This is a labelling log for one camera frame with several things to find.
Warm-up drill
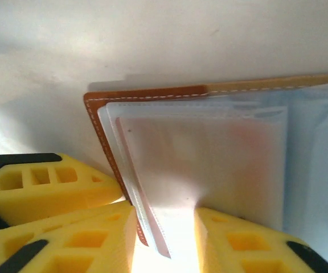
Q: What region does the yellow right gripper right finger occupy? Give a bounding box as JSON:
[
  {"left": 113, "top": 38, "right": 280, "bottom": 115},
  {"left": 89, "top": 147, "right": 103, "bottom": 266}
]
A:
[{"left": 193, "top": 206, "right": 328, "bottom": 273}]

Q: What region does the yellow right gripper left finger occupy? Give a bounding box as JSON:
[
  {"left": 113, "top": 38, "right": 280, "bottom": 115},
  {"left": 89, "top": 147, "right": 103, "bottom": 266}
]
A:
[{"left": 0, "top": 205, "right": 138, "bottom": 273}]

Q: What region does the brown leather card holder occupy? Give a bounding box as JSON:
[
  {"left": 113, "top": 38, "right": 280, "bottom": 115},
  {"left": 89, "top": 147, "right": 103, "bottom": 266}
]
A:
[{"left": 83, "top": 72, "right": 328, "bottom": 259}]

